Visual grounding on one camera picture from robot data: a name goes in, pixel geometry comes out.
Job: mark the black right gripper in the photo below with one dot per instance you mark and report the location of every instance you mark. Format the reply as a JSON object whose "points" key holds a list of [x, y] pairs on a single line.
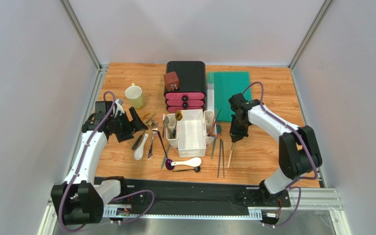
{"points": [[236, 131]]}

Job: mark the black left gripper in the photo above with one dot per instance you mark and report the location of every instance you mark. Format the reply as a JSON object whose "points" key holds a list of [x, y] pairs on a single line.
{"points": [[136, 124]]}

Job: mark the orange chopstick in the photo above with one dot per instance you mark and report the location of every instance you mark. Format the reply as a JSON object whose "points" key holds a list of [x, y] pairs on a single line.
{"points": [[211, 132]]}

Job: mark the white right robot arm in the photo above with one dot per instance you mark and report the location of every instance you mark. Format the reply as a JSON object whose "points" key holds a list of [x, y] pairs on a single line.
{"points": [[299, 152]]}

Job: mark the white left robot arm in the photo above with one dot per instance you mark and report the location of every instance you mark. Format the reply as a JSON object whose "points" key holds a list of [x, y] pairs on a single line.
{"points": [[77, 200]]}

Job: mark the teal plastic spoon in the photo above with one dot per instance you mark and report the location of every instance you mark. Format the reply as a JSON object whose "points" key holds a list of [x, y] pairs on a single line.
{"points": [[218, 131]]}

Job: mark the white ceramic spoon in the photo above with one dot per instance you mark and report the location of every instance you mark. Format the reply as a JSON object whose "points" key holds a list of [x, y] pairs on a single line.
{"points": [[193, 162], [139, 151]]}

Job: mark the large silver fork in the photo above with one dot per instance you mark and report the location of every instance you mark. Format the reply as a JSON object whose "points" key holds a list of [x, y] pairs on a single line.
{"points": [[155, 126]]}

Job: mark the yellow-green mug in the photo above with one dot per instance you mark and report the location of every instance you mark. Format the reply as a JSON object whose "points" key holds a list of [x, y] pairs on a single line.
{"points": [[135, 96]]}

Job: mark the small silver fork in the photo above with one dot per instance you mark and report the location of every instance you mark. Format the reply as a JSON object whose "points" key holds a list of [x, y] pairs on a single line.
{"points": [[163, 130]]}

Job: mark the white perforated utensil caddy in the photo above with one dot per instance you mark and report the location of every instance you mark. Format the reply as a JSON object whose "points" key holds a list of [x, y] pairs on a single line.
{"points": [[190, 135]]}

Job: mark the teal plastic knife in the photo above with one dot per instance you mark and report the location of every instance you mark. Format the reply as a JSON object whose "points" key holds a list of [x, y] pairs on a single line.
{"points": [[165, 156]]}

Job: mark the black small spoon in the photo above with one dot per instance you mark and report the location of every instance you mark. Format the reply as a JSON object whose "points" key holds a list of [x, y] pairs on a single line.
{"points": [[195, 169]]}

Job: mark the gold spoon in caddy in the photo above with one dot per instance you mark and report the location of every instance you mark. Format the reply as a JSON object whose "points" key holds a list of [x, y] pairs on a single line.
{"points": [[178, 117]]}

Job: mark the purple metal spoon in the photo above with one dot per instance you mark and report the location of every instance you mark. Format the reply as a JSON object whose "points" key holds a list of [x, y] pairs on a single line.
{"points": [[167, 161]]}

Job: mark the teal cutting mat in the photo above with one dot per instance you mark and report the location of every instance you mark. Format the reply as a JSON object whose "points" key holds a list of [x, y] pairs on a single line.
{"points": [[222, 85]]}

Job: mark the black and pink drawer box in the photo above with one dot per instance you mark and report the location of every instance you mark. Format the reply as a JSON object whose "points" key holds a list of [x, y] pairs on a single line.
{"points": [[193, 86]]}

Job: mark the brown relay block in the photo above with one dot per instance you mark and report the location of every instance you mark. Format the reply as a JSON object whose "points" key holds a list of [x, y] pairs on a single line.
{"points": [[172, 81]]}

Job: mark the black mounting rail base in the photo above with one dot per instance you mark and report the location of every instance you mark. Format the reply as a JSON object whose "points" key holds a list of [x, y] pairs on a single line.
{"points": [[196, 199]]}

